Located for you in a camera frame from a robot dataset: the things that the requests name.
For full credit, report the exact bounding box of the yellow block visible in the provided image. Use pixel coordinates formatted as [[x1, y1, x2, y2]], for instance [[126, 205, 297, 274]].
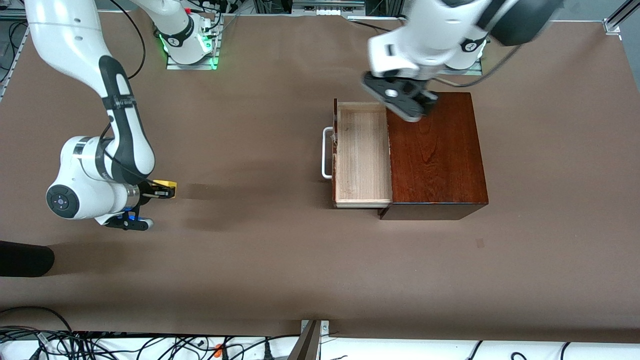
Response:
[[152, 180, 177, 200]]

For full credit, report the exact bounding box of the light wooden shelf interior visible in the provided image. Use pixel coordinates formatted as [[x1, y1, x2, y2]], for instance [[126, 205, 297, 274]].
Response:
[[332, 98, 393, 209]]

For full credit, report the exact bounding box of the white metal drawer handle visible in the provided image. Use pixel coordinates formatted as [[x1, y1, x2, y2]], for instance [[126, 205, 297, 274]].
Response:
[[321, 127, 335, 180]]

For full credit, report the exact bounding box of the dark wooden cabinet door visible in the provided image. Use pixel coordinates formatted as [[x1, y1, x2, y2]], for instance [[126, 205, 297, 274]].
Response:
[[378, 91, 489, 221]]

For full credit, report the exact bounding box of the white power strip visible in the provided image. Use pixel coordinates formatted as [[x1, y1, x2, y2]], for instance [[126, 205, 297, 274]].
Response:
[[292, 0, 367, 14]]

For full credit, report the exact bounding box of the black ribbed vase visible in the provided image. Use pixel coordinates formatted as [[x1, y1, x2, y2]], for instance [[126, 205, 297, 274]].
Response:
[[0, 241, 55, 277]]

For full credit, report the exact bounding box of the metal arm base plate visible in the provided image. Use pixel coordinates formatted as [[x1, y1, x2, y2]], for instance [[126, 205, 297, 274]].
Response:
[[166, 14, 221, 71], [439, 44, 484, 77]]

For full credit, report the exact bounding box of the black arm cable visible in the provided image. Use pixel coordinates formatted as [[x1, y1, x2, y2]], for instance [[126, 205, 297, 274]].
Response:
[[440, 44, 522, 89], [107, 0, 147, 81]]

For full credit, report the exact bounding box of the aluminium frame profile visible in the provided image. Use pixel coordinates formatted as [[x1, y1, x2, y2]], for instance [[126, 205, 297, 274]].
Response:
[[0, 22, 32, 103], [602, 0, 640, 36]]

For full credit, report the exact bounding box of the metal table edge bracket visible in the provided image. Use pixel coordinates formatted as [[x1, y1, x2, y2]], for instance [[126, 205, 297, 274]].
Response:
[[287, 320, 331, 360]]

